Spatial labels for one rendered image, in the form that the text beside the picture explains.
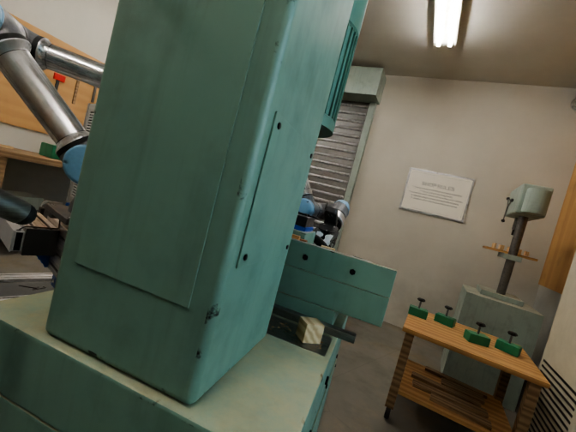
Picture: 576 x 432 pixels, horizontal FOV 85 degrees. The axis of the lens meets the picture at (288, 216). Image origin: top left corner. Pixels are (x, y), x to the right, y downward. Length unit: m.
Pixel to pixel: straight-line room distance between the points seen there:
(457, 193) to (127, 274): 3.49
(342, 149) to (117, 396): 3.63
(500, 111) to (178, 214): 3.75
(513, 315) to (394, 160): 1.90
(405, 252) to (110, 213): 3.44
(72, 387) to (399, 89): 3.89
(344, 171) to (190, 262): 3.53
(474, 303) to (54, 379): 2.62
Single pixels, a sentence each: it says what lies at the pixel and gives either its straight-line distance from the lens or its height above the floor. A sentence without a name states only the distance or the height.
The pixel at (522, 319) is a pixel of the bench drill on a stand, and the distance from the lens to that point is 2.84.
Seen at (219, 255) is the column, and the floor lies 0.96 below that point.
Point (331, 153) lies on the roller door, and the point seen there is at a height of 1.70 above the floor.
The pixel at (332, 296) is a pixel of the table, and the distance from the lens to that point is 0.66.
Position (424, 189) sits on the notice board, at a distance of 3.69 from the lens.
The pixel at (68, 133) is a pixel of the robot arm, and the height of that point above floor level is 1.06.
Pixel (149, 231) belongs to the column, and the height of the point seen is 0.96.
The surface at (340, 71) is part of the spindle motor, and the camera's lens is 0.73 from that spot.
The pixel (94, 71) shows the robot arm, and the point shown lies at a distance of 1.23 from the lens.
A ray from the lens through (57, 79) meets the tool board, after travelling 3.99.
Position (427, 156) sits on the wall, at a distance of 3.77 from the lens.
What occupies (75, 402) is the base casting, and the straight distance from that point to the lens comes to 0.48.
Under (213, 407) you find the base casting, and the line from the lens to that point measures 0.40.
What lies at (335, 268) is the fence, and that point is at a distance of 0.65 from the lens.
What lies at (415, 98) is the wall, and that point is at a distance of 3.97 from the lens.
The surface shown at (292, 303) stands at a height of 0.83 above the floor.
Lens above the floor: 1.04
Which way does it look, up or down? 3 degrees down
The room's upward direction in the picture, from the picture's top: 15 degrees clockwise
